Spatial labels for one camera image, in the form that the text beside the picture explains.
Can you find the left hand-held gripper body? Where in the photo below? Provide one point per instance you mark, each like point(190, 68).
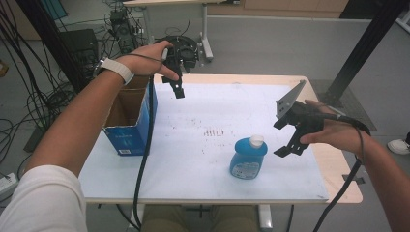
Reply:
point(185, 54)

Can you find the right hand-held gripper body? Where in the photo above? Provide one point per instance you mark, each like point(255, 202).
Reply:
point(304, 119)

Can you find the blue bottle with white cap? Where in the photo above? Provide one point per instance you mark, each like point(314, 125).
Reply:
point(246, 159)

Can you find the blue cardboard box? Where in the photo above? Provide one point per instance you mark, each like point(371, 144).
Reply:
point(132, 129)

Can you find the person's right hand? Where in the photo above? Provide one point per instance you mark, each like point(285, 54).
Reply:
point(338, 133)

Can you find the person's left hand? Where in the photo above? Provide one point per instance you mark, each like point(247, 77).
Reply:
point(145, 61)

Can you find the black round stool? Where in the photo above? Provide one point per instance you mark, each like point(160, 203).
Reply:
point(192, 42)

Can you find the white background desk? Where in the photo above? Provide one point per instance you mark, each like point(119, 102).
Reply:
point(206, 32)

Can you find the grey floor mat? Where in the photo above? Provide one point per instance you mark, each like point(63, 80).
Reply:
point(357, 119)

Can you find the computer tower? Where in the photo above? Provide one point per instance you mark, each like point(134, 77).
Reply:
point(124, 32)

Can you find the white band wristwatch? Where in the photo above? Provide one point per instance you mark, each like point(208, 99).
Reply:
point(117, 69)

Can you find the grey tape piece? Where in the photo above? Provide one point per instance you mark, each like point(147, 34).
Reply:
point(353, 179)

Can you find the white table leg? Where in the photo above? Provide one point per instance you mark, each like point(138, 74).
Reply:
point(265, 217)

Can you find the white table mat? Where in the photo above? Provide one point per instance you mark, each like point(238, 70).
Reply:
point(199, 174)

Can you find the white shoe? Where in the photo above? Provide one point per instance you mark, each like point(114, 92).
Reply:
point(399, 146)

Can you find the black equipment box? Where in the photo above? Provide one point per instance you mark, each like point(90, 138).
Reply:
point(80, 45)

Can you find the person's legs in khaki trousers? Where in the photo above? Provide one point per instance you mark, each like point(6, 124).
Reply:
point(164, 220)

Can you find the person's white shirt sleeve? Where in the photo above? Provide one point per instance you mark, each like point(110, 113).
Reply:
point(42, 203)

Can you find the white power strip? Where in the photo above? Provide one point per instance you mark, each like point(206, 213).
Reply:
point(7, 185)

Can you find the black metal stand post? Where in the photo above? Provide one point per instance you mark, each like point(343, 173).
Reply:
point(51, 42)
point(364, 48)

